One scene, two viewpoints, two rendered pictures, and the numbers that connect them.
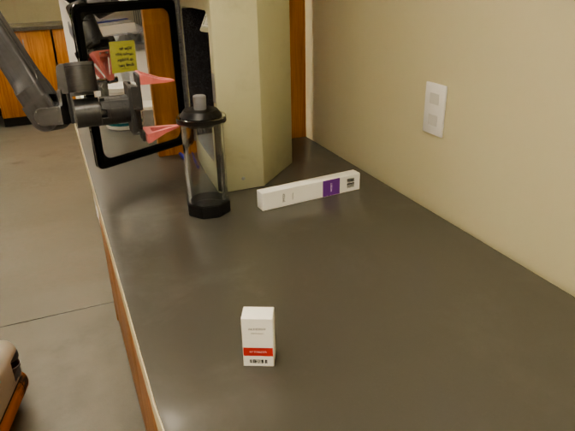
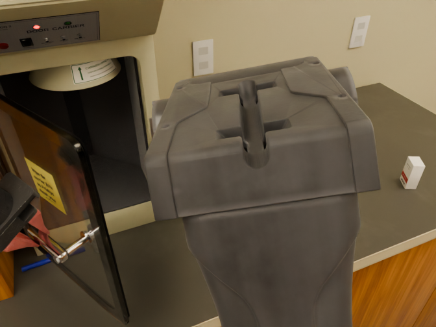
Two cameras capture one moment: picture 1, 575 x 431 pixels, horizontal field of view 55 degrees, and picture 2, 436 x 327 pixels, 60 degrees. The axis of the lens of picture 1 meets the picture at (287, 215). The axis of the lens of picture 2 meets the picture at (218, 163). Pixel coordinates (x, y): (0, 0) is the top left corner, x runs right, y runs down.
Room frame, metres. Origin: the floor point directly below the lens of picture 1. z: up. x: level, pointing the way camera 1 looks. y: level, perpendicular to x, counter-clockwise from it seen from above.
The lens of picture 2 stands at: (1.19, 0.84, 1.63)
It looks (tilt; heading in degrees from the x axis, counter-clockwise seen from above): 38 degrees down; 269
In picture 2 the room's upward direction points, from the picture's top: straight up
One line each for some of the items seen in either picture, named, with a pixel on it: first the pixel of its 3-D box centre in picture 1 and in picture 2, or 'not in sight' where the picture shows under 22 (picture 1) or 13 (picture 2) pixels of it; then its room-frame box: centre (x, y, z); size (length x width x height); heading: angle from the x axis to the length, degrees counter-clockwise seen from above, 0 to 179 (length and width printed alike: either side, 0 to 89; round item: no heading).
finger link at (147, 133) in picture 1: (156, 121); not in sight; (1.15, 0.27, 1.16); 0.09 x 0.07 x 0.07; 112
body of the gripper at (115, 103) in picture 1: (119, 109); not in sight; (1.12, 0.34, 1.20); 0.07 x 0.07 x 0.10; 22
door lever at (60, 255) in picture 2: not in sight; (58, 237); (1.42, 0.46, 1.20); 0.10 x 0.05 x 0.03; 140
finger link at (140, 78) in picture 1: (151, 88); not in sight; (1.15, 0.27, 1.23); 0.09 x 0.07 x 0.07; 112
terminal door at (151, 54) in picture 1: (135, 82); (50, 209); (1.46, 0.39, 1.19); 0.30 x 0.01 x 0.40; 140
